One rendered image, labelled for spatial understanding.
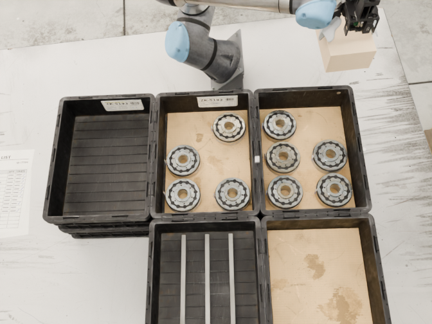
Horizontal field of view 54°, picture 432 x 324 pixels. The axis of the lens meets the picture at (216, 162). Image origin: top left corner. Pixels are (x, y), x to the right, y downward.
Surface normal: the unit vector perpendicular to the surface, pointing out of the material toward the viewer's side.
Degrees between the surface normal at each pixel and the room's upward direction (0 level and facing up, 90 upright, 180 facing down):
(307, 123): 0
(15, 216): 0
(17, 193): 0
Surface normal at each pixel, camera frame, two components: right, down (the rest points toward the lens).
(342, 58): 0.10, 0.91
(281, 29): -0.05, -0.39
